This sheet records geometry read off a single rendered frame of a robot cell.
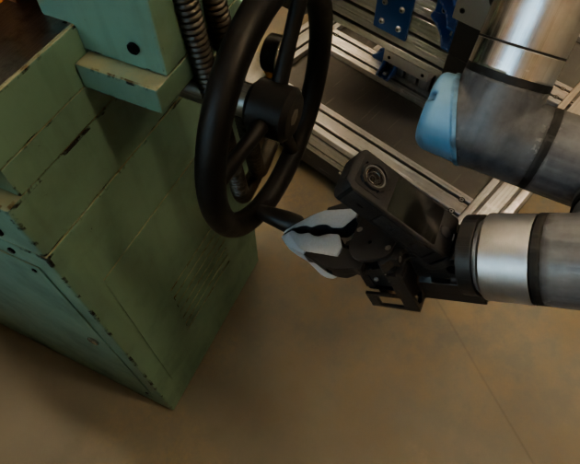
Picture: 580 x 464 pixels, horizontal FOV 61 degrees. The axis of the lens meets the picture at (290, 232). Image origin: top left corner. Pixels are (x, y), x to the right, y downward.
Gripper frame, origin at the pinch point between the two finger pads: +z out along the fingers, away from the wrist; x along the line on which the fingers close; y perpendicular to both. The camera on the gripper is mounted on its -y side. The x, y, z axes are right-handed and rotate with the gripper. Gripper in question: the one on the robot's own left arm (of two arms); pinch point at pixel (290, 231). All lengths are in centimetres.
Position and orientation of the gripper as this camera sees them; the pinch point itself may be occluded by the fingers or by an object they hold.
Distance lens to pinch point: 53.7
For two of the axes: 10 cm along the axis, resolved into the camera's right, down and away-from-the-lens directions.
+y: 4.5, 6.4, 6.2
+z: -7.9, -0.3, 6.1
